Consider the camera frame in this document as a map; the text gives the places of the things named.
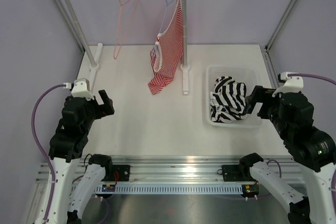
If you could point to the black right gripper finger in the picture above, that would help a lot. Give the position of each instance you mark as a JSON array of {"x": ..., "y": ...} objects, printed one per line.
[
  {"x": 251, "y": 102},
  {"x": 259, "y": 94}
]

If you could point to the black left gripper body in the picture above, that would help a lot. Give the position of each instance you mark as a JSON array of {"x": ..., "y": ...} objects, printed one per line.
[{"x": 94, "y": 109}]

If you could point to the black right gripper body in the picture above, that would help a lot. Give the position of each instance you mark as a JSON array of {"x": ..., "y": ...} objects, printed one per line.
[{"x": 270, "y": 106}]

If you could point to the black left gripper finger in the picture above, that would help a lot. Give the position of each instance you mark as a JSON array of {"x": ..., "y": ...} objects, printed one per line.
[
  {"x": 104, "y": 96},
  {"x": 107, "y": 108}
]

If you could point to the black white striped tank top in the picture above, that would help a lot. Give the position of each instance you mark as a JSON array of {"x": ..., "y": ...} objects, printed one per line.
[{"x": 227, "y": 100}]

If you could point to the pink wire hanger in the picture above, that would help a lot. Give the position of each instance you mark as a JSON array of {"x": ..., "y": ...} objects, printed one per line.
[{"x": 119, "y": 40}]

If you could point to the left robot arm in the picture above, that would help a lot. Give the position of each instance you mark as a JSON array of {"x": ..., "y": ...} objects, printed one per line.
[{"x": 61, "y": 204}]

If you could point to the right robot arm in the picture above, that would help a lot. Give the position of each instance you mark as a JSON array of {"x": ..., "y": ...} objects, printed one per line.
[{"x": 313, "y": 150}]

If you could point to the red white striped tank top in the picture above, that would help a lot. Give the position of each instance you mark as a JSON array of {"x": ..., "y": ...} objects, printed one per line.
[{"x": 167, "y": 52}]

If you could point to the white plastic basket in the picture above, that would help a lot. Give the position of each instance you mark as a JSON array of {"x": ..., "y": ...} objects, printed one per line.
[{"x": 246, "y": 75}]

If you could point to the white and silver clothes rack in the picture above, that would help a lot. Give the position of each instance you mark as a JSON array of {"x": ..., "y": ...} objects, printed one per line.
[{"x": 94, "y": 59}]

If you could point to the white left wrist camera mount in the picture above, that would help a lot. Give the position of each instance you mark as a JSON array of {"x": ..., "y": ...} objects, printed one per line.
[{"x": 80, "y": 89}]

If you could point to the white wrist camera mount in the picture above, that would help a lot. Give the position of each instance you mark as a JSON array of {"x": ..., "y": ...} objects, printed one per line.
[
  {"x": 80, "y": 89},
  {"x": 291, "y": 83}
]

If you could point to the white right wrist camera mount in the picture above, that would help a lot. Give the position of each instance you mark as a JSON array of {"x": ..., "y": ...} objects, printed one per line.
[{"x": 291, "y": 83}]

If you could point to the right aluminium frame post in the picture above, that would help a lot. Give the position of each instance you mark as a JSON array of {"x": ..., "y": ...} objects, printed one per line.
[{"x": 280, "y": 25}]

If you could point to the aluminium frame post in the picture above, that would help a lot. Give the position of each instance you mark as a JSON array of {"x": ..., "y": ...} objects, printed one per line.
[
  {"x": 280, "y": 25},
  {"x": 65, "y": 18}
]

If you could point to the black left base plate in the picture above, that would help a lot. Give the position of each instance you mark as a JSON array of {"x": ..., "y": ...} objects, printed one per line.
[{"x": 121, "y": 173}]

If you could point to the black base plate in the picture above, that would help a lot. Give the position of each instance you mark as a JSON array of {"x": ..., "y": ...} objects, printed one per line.
[
  {"x": 231, "y": 173},
  {"x": 121, "y": 173}
]

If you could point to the aluminium mounting rail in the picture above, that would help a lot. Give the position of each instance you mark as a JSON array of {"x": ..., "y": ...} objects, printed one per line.
[{"x": 184, "y": 169}]

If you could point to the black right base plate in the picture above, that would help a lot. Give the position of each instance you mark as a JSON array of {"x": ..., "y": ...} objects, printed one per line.
[{"x": 231, "y": 173}]

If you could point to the white slotted cable duct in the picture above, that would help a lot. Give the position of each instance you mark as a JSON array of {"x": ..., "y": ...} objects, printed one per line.
[{"x": 169, "y": 189}]

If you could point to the blue wire hanger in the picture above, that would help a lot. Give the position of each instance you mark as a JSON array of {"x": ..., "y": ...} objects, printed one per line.
[{"x": 164, "y": 25}]

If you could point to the left aluminium frame post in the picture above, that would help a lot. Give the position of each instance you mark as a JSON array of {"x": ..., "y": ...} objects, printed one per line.
[{"x": 65, "y": 18}]

